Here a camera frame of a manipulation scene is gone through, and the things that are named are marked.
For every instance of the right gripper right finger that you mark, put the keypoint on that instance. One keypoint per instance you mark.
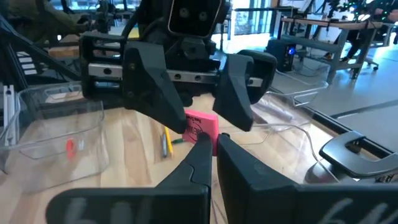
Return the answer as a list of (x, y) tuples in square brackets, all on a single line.
[(280, 202)]

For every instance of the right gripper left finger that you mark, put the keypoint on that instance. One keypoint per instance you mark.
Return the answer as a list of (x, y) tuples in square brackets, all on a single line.
[(140, 205)]

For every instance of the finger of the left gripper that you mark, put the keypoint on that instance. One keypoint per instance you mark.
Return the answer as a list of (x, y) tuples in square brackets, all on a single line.
[(233, 93), (149, 84)]

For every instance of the pink eraser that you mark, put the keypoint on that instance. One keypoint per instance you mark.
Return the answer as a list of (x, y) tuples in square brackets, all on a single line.
[(200, 124)]

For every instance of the clear plastic bin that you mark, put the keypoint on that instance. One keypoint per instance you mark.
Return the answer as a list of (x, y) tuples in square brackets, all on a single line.
[(280, 149), (46, 168), (289, 105)]

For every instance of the yellow pencil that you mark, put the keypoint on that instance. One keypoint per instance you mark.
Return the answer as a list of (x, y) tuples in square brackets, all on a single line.
[(168, 143)]

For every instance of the red eraser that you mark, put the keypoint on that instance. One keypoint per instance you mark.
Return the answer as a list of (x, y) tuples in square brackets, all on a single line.
[(70, 147)]

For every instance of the black box blue light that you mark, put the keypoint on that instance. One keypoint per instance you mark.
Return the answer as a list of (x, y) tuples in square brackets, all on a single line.
[(280, 56)]

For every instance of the dark green pen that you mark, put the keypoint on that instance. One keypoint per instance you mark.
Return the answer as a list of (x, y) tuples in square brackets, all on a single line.
[(178, 141)]

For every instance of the person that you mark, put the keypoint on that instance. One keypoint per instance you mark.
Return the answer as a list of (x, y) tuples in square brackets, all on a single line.
[(46, 21), (385, 18)]

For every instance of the grey metal workbench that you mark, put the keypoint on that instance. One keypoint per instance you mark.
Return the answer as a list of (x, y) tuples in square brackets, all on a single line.
[(339, 46)]

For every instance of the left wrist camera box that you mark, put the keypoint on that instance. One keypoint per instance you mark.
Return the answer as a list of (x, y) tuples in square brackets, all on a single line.
[(194, 18)]

